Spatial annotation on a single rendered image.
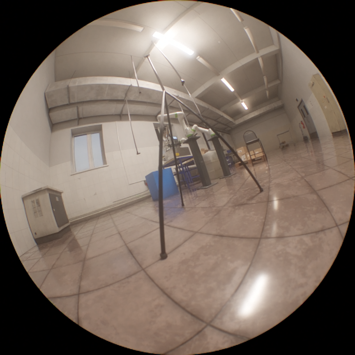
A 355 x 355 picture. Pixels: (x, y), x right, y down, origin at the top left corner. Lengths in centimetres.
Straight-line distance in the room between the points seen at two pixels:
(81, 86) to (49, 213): 317
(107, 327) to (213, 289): 32
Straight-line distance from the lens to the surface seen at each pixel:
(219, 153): 248
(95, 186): 351
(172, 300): 37
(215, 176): 277
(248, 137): 338
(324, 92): 495
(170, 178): 242
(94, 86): 383
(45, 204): 216
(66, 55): 459
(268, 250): 42
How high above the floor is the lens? 31
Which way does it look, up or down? 1 degrees up
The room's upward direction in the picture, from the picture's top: 18 degrees counter-clockwise
